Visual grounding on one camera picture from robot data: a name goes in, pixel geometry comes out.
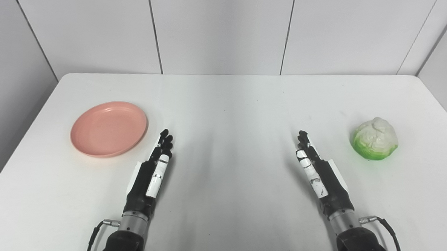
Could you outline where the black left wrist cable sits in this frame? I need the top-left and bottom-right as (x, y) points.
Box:
(86, 218), (121, 251)

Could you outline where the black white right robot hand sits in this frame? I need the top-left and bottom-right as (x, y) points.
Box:
(292, 130), (359, 221)

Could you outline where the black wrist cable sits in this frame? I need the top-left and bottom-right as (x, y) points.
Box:
(86, 218), (121, 251)
(357, 215), (407, 251)

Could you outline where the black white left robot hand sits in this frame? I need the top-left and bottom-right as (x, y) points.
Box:
(122, 127), (175, 220)

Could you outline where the pink round plate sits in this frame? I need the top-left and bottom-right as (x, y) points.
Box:
(69, 99), (149, 160)

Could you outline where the green white cabbage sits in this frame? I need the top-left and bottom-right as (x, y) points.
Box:
(349, 116), (400, 162)

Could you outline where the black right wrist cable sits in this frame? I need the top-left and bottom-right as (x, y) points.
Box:
(357, 215), (407, 251)

